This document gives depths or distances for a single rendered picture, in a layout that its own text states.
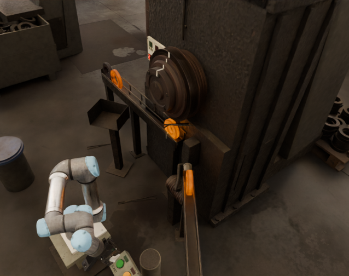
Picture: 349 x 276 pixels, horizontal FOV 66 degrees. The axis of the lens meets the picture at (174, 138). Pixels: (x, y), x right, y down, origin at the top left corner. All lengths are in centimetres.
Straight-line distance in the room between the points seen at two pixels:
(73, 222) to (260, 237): 161
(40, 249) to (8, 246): 25
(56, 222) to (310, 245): 196
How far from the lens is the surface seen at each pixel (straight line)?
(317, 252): 257
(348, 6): 187
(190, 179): 164
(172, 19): 183
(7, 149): 260
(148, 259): 168
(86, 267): 140
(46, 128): 336
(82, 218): 124
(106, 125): 229
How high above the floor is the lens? 207
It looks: 44 degrees down
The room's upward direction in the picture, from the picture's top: 3 degrees clockwise
